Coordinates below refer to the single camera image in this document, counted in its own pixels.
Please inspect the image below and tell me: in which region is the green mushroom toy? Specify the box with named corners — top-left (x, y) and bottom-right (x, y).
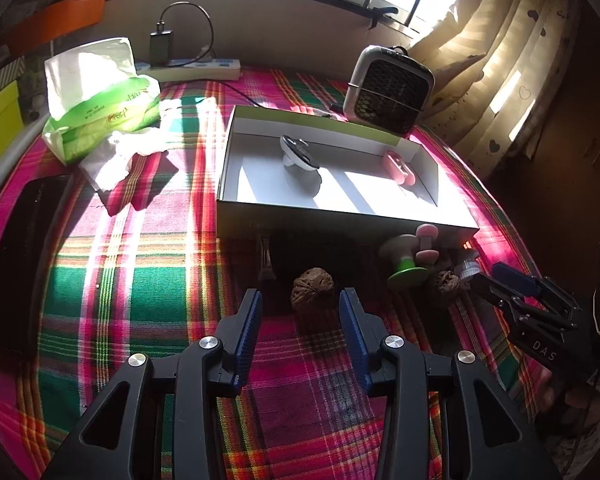
top-left (379, 235), bottom-right (429, 289)

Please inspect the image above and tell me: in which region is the crumpled white tissue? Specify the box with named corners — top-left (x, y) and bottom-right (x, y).
top-left (80, 129), bottom-right (172, 194)

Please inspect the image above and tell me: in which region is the clear jar with white lid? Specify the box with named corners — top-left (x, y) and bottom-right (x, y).
top-left (452, 247), bottom-right (482, 281)

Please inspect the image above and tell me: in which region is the white round gadget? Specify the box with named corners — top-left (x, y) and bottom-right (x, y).
top-left (280, 135), bottom-right (324, 196)

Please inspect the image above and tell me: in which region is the plaid tablecloth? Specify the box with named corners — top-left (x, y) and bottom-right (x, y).
top-left (0, 65), bottom-right (546, 480)

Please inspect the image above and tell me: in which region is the large walnut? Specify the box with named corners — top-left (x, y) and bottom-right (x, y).
top-left (291, 269), bottom-right (336, 316)

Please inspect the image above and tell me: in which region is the green tissue pack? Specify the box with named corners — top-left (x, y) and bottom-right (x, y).
top-left (42, 37), bottom-right (162, 166)

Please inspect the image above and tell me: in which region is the pink mushroom toy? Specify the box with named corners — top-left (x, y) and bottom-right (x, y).
top-left (414, 224), bottom-right (440, 267)

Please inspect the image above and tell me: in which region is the yellow-green box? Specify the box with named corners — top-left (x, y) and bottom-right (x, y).
top-left (0, 82), bottom-right (26, 181)

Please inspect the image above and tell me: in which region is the white power strip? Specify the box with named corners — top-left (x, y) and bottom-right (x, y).
top-left (135, 57), bottom-right (242, 82)

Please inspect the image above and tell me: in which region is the striped green box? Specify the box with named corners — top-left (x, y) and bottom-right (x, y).
top-left (0, 57), bottom-right (27, 106)

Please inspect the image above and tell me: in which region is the small desk fan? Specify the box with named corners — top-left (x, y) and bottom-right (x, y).
top-left (342, 45), bottom-right (436, 137)

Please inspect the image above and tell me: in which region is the black window latch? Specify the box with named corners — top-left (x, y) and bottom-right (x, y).
top-left (369, 6), bottom-right (399, 31)

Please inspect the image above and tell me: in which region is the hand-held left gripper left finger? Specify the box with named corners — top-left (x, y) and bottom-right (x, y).
top-left (42, 288), bottom-right (263, 480)

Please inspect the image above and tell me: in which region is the heart print curtain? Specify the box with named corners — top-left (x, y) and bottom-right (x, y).
top-left (407, 0), bottom-right (581, 181)

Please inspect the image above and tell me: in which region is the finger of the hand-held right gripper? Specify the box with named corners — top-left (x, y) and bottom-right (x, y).
top-left (470, 274), bottom-right (537, 327)
top-left (492, 262), bottom-right (583, 322)

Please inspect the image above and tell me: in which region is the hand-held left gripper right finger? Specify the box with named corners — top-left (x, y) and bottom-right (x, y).
top-left (339, 287), bottom-right (563, 480)

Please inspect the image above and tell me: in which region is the black charger cable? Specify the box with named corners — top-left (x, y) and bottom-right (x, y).
top-left (157, 2), bottom-right (216, 61)

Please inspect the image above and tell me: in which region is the pink plastic case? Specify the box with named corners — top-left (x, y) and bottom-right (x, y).
top-left (382, 150), bottom-right (417, 186)

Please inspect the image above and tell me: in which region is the black charger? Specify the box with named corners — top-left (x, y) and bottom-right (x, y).
top-left (149, 22), bottom-right (174, 66)

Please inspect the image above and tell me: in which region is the white cardboard box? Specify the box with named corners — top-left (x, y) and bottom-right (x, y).
top-left (216, 105), bottom-right (481, 257)

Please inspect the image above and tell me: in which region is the small walnut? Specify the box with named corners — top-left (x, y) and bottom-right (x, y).
top-left (435, 270), bottom-right (464, 306)

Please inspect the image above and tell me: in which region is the orange tray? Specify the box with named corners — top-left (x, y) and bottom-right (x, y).
top-left (5, 0), bottom-right (107, 57)

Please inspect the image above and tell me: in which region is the black rectangular case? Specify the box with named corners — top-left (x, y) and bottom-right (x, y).
top-left (0, 174), bottom-right (76, 358)

